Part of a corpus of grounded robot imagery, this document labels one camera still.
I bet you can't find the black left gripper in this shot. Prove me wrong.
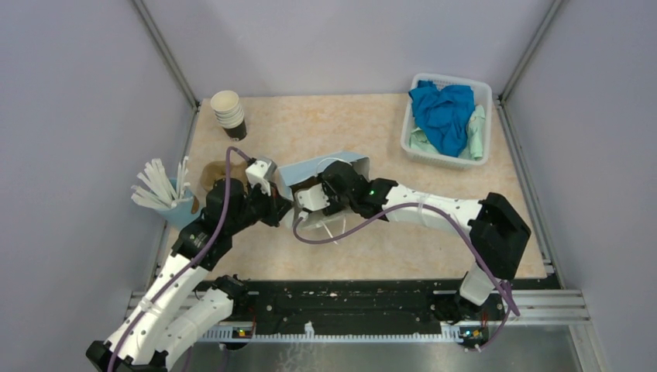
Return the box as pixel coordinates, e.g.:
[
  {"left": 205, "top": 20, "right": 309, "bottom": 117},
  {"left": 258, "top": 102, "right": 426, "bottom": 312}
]
[{"left": 227, "top": 178, "right": 294, "bottom": 235}]

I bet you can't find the light blue paper bag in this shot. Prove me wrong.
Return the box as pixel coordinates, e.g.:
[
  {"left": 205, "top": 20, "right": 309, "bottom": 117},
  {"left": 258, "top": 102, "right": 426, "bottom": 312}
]
[{"left": 279, "top": 151, "right": 370, "bottom": 244}]

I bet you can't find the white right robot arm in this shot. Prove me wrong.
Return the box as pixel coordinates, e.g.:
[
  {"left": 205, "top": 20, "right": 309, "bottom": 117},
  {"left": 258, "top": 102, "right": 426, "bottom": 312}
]
[{"left": 318, "top": 161, "right": 531, "bottom": 319}]

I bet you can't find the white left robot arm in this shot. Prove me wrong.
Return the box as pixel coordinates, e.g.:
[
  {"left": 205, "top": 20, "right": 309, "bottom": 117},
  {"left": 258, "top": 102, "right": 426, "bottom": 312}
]
[{"left": 86, "top": 178, "right": 294, "bottom": 371}]

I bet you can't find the brown cardboard cup carrier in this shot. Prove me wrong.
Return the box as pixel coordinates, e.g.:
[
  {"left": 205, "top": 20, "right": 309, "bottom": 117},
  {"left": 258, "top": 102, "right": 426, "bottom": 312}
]
[{"left": 199, "top": 160, "right": 249, "bottom": 193}]

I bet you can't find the cup of white straws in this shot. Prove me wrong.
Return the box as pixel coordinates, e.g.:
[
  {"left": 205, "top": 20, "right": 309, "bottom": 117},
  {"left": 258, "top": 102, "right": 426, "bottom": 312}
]
[{"left": 131, "top": 156, "right": 201, "bottom": 230}]

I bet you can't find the stack of paper cups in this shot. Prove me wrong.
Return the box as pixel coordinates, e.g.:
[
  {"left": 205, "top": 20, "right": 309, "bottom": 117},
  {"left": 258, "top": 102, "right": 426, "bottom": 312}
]
[{"left": 210, "top": 90, "right": 247, "bottom": 141}]

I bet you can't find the light green cloth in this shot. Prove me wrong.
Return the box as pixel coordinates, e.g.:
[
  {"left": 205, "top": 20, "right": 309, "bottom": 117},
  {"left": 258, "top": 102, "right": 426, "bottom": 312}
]
[{"left": 408, "top": 105, "right": 486, "bottom": 160}]

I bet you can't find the blue cloth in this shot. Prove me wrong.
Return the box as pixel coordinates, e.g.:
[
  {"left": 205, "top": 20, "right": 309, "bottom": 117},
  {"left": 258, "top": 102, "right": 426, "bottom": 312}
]
[{"left": 408, "top": 80, "right": 475, "bottom": 157}]

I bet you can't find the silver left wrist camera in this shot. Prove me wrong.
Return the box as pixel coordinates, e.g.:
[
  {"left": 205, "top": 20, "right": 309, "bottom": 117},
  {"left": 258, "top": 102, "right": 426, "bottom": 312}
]
[{"left": 246, "top": 157, "right": 277, "bottom": 196}]

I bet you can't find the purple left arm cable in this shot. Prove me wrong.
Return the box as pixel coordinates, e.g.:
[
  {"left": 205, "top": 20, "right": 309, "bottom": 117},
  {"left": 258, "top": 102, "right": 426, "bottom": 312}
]
[{"left": 106, "top": 146, "right": 253, "bottom": 372}]

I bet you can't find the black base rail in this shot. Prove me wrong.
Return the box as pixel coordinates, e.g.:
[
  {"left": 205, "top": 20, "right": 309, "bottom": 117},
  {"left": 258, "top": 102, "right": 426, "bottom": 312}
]
[{"left": 194, "top": 277, "right": 560, "bottom": 340}]

